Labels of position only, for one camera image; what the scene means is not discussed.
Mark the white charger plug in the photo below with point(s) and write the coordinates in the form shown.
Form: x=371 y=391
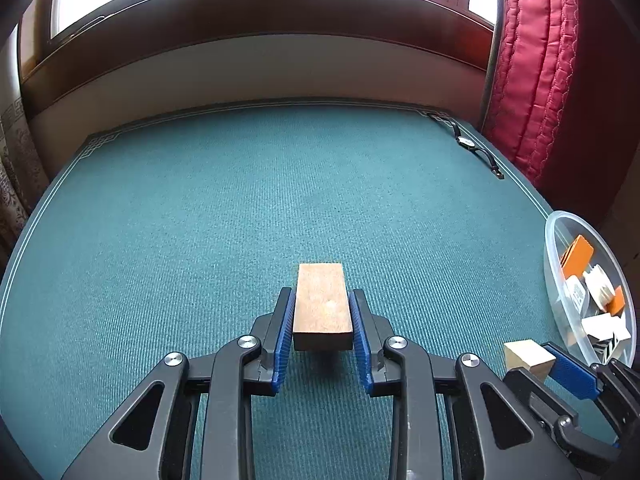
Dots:
x=577 y=292

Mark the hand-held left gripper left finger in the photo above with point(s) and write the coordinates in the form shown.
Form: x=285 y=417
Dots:
x=282 y=340

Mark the natural wooden triangular block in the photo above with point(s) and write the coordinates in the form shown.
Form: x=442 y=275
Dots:
x=527 y=357

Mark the pale wooden rectangular block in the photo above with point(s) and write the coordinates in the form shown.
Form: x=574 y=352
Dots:
x=602 y=325

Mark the tan wooden rectangular block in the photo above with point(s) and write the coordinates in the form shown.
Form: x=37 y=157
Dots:
x=322 y=305

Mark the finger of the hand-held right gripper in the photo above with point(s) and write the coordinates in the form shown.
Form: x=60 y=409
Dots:
x=572 y=372
x=565 y=420

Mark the beige patterned curtain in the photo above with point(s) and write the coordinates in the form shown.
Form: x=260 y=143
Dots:
x=20 y=170

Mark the orange rectangular block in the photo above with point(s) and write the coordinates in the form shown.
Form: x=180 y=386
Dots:
x=579 y=255

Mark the cream plastic threaded cap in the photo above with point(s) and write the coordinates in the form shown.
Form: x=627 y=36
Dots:
x=600 y=285

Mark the brown wooden window frame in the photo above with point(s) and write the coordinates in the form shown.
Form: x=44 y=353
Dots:
x=250 y=10

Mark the red quilted curtain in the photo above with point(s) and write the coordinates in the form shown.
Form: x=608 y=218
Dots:
x=530 y=60

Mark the clear plastic bowl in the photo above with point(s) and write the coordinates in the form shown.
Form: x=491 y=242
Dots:
x=555 y=270

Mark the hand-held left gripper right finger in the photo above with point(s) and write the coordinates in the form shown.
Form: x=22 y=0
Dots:
x=361 y=340

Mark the orange striped triangular block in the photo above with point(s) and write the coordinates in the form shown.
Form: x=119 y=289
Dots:
x=617 y=302

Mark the black wristwatch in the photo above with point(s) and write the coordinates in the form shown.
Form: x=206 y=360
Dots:
x=465 y=142

